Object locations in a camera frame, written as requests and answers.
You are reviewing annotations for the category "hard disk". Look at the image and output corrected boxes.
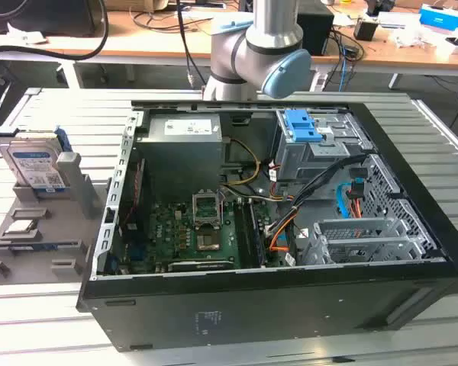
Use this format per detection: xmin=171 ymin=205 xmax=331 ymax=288
xmin=0 ymin=127 xmax=70 ymax=194

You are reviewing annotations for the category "metal disk bay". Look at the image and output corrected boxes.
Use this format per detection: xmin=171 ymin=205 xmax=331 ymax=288
xmin=301 ymin=219 xmax=436 ymax=266

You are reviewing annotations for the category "silver CPU chip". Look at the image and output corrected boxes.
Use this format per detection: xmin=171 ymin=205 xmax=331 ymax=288
xmin=6 ymin=220 xmax=37 ymax=233

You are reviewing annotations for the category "wooden desk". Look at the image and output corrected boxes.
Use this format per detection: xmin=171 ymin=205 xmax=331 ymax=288
xmin=0 ymin=0 xmax=458 ymax=91

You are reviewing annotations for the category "grey parts rack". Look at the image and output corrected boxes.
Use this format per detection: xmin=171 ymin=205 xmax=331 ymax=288
xmin=0 ymin=127 xmax=111 ymax=285

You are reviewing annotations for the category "RAM stick blue label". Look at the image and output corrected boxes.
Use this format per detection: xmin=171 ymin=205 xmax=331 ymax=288
xmin=8 ymin=243 xmax=58 ymax=253

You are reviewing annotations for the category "grey power supply unit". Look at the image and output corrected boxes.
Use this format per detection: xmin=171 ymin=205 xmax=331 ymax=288
xmin=137 ymin=114 xmax=230 ymax=195

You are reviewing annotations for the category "green motherboard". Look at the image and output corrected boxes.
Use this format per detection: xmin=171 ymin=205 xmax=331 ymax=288
xmin=124 ymin=200 xmax=287 ymax=274

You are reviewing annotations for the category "metal socket cover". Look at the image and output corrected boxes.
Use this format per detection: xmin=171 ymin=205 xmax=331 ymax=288
xmin=192 ymin=189 xmax=224 ymax=230

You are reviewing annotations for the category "CPU socket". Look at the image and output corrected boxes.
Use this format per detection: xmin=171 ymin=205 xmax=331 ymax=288
xmin=196 ymin=230 xmax=224 ymax=252

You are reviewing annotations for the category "black graphics card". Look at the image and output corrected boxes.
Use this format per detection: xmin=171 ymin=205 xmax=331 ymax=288
xmin=167 ymin=260 xmax=236 ymax=272

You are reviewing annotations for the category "installed RAM stick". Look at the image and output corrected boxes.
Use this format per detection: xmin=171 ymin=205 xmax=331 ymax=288
xmin=249 ymin=201 xmax=269 ymax=267

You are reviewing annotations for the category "blue drive latch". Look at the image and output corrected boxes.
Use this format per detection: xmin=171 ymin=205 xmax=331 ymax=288
xmin=285 ymin=109 xmax=325 ymax=143

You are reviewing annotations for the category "metal drive cage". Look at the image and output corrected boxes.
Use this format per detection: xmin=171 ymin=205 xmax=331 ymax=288
xmin=273 ymin=110 xmax=373 ymax=195

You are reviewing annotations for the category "black speaker box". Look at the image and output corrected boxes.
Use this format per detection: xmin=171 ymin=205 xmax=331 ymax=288
xmin=297 ymin=3 xmax=335 ymax=56

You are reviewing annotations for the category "black open PC case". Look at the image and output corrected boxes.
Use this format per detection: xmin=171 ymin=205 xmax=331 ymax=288
xmin=75 ymin=99 xmax=458 ymax=354

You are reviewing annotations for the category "small black box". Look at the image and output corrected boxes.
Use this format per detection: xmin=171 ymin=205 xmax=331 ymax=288
xmin=353 ymin=18 xmax=379 ymax=42

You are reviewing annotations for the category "blue cardboard box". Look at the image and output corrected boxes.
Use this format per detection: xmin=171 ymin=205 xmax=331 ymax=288
xmin=419 ymin=3 xmax=458 ymax=30

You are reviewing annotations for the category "thick black cable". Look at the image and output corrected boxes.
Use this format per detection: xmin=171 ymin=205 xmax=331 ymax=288
xmin=0 ymin=0 xmax=110 ymax=62

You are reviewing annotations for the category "thin black cable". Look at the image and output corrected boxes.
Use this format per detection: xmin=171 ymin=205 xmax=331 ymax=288
xmin=175 ymin=0 xmax=207 ymax=87

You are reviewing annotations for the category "yellow wire bundle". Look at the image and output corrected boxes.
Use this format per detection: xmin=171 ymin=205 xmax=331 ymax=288
xmin=221 ymin=137 xmax=261 ymax=188

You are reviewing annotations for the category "orange wire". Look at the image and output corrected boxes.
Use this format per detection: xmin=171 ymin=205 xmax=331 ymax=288
xmin=269 ymin=217 xmax=291 ymax=253

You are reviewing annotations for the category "black sleeved wire bundle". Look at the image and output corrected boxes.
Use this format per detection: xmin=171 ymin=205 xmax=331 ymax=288
xmin=285 ymin=154 xmax=367 ymax=264

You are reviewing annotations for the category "blue network cable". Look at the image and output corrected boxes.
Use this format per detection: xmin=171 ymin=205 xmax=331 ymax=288
xmin=337 ymin=45 xmax=349 ymax=92

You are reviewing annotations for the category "blue wire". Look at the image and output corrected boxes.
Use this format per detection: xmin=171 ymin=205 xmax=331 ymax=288
xmin=337 ymin=182 xmax=355 ymax=219

